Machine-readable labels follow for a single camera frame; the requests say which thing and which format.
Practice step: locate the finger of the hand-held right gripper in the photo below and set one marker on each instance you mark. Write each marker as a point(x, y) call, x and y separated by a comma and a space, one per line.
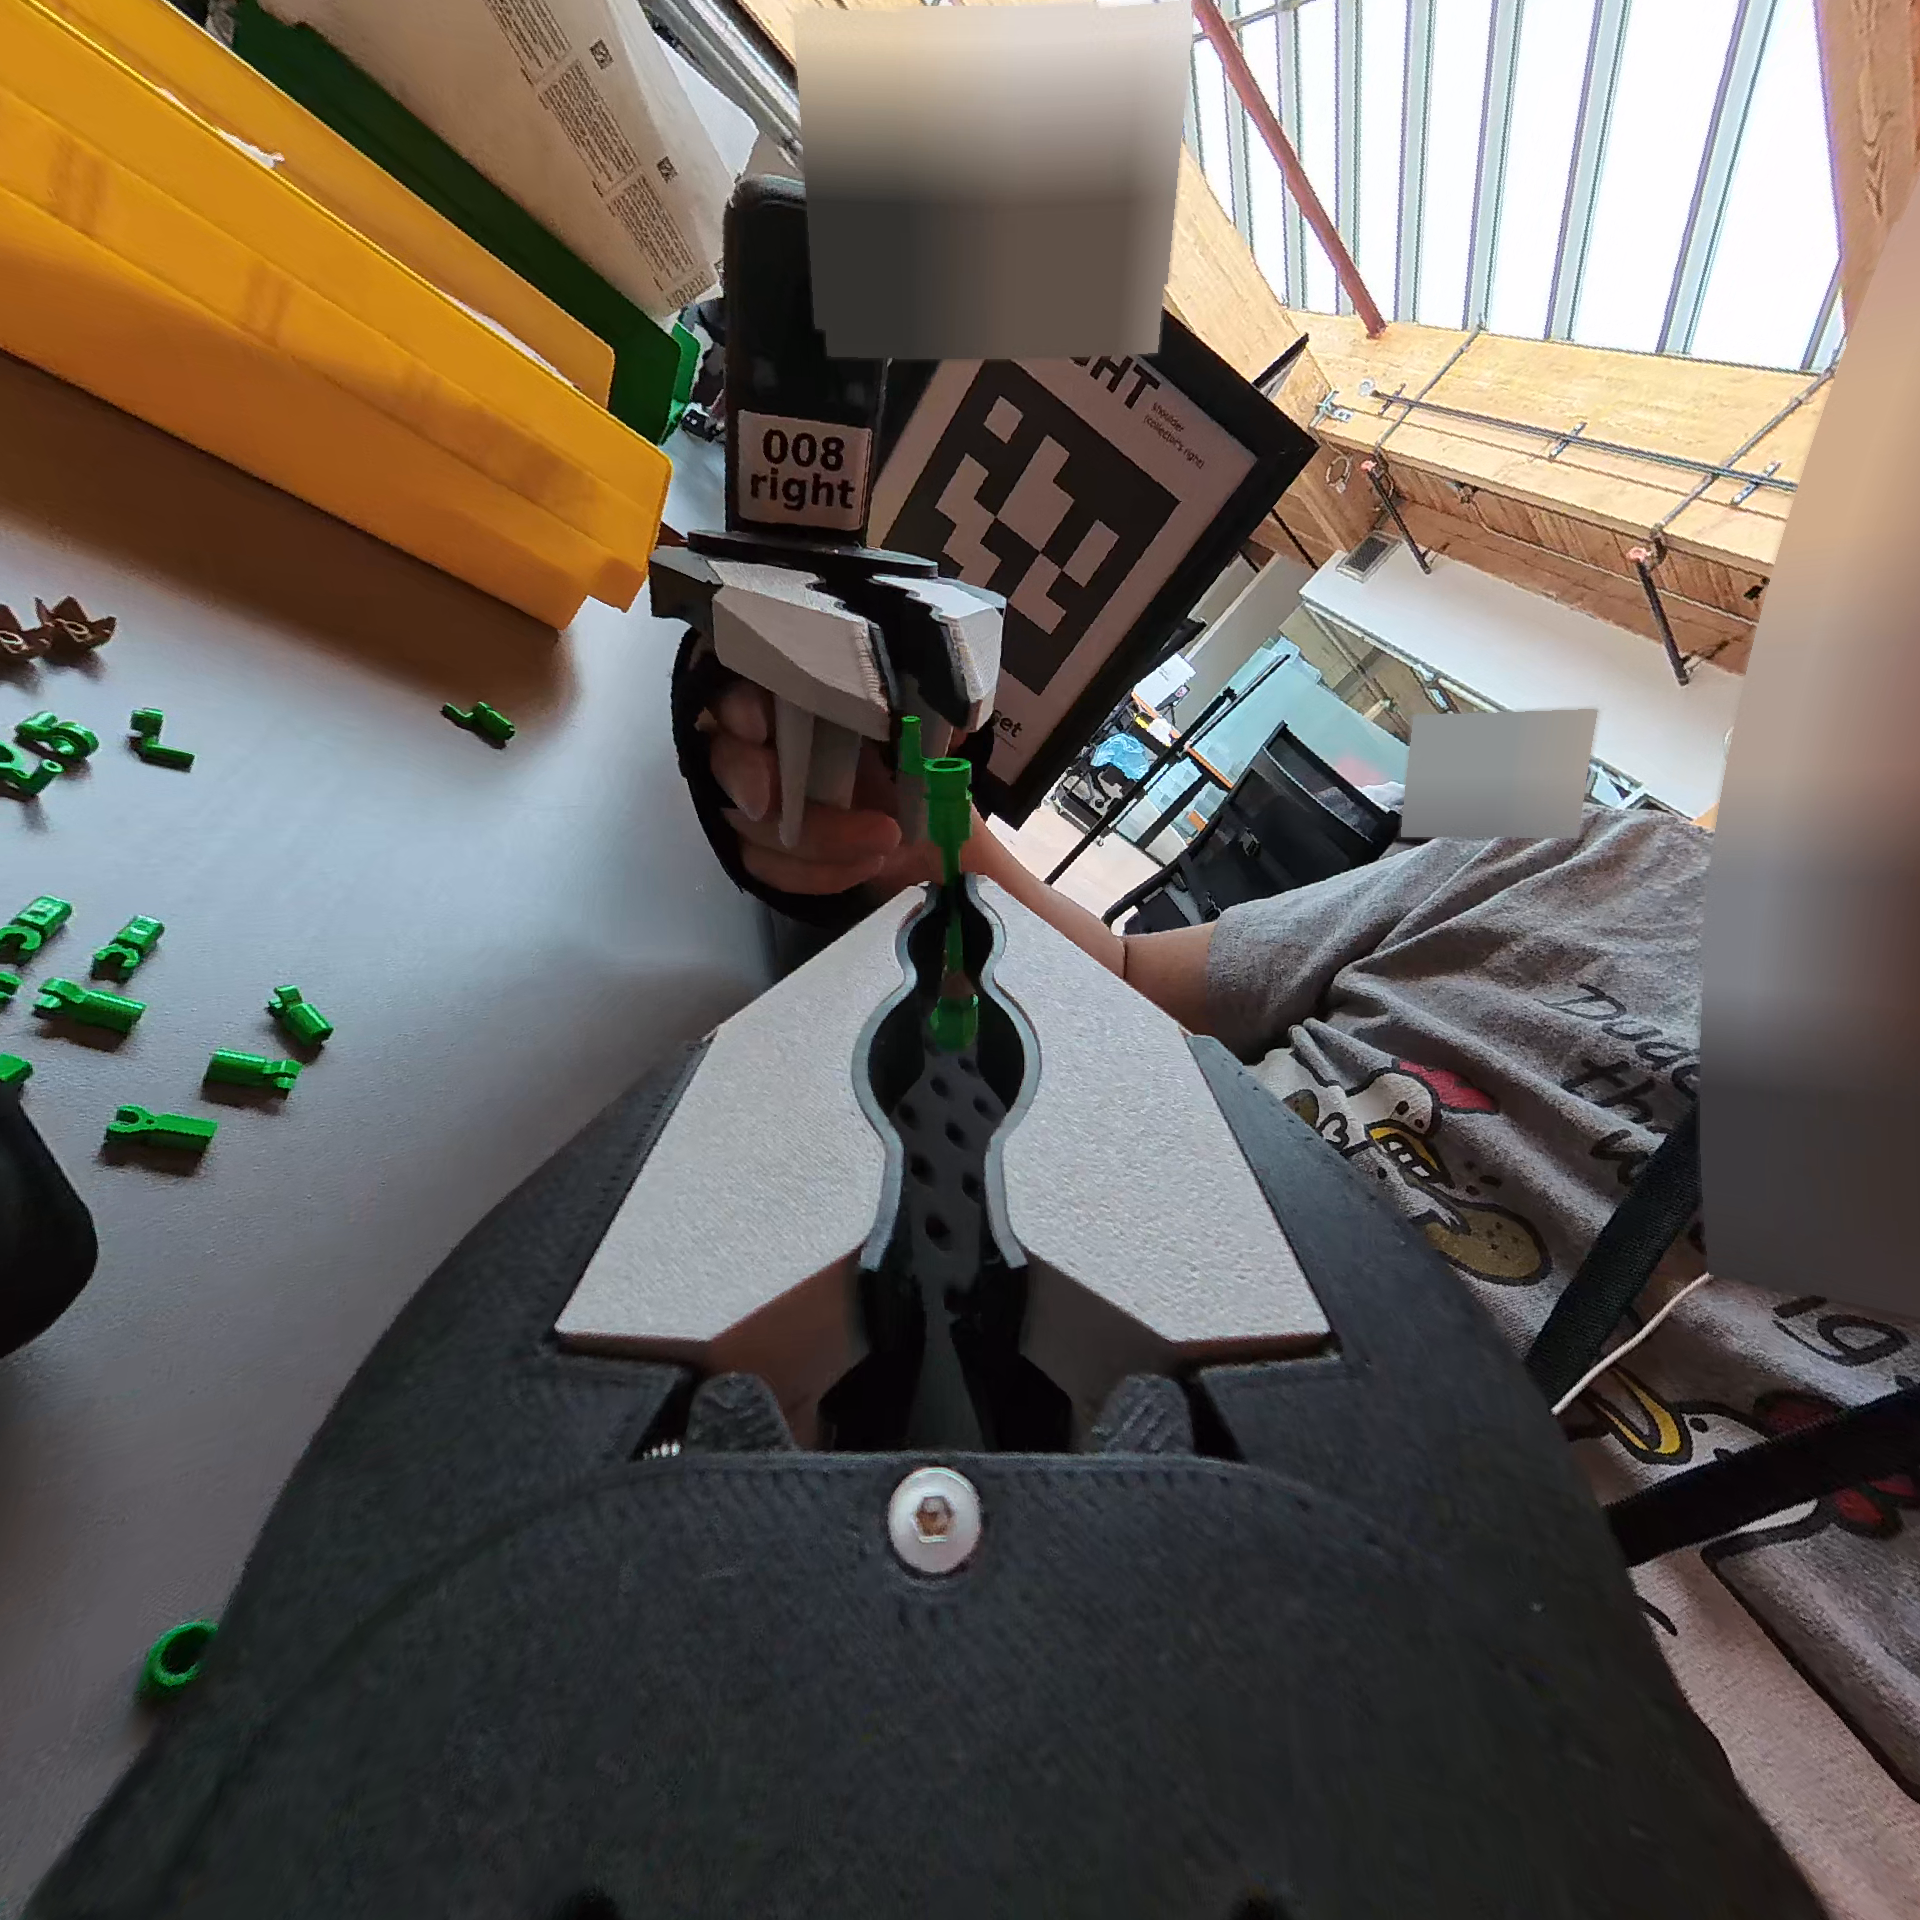
point(961, 646)
point(780, 629)

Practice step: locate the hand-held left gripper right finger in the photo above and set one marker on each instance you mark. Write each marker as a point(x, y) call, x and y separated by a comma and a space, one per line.
point(1156, 1184)

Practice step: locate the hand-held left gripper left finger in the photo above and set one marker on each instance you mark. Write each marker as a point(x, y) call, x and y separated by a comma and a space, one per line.
point(720, 1171)

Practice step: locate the green lego stem assembly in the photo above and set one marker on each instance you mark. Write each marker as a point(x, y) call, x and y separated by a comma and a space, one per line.
point(945, 811)

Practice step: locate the person's right forearm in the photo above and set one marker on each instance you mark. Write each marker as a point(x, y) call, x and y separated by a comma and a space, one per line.
point(1096, 932)

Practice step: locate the small green lego clip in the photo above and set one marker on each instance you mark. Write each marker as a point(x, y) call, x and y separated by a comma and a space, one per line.
point(480, 726)

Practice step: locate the scattered green lego pieces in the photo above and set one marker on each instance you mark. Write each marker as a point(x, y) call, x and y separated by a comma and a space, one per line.
point(247, 1070)

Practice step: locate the brown lego piece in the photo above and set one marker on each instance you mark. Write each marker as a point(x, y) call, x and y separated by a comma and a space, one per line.
point(76, 629)
point(20, 635)

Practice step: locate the person's right hand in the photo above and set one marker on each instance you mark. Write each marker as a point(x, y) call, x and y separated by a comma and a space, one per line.
point(856, 840)

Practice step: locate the black framed marker sign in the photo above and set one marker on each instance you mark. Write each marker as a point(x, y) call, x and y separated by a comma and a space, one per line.
point(1049, 524)

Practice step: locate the dark green plastic bin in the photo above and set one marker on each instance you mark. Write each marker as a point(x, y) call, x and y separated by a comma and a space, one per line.
point(661, 375)

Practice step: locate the beige cardboard box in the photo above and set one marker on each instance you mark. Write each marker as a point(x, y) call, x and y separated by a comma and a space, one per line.
point(600, 136)

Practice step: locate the person in grey shirt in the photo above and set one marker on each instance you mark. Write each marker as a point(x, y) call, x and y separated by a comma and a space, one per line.
point(1500, 960)

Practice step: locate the red ceiling pipe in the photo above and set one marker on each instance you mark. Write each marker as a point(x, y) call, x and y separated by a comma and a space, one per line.
point(1290, 166)

